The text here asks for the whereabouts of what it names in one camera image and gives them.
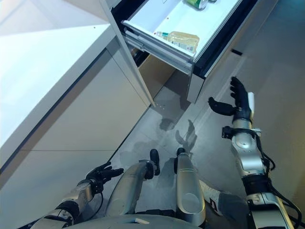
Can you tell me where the stainless steel side cabinet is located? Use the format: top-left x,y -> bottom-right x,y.
190,0 -> 305,134

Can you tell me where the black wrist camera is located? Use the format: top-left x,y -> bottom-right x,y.
91,176 -> 103,194
222,126 -> 234,139

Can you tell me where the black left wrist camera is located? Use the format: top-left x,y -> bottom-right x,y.
91,176 -> 103,194

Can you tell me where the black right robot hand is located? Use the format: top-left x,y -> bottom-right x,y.
208,76 -> 255,120

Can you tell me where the silver robot torso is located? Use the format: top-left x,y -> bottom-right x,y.
69,213 -> 191,229

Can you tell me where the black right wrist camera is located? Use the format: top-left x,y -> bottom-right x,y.
222,126 -> 234,139

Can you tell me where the tall white side panel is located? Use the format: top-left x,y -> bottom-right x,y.
99,0 -> 156,108

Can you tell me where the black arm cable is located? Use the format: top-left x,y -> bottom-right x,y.
250,128 -> 303,229
94,190 -> 105,211

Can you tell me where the grey trouser leg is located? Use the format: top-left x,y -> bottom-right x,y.
217,191 -> 250,229

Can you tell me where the yellow juice bottle white cap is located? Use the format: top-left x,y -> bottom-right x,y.
154,31 -> 201,54

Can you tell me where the stainless steel fridge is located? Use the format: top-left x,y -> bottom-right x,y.
112,0 -> 191,104

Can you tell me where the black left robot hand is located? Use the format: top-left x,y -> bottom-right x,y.
85,161 -> 124,185

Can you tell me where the white sneaker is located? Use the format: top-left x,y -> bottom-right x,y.
198,179 -> 224,217

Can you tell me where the white counter cabinet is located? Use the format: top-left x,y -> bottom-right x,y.
0,23 -> 153,229

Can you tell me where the white fridge drawer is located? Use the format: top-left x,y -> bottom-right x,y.
121,0 -> 254,104

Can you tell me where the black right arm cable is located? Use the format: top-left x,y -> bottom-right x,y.
250,128 -> 303,229

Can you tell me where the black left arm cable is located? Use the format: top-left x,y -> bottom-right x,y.
94,190 -> 105,211

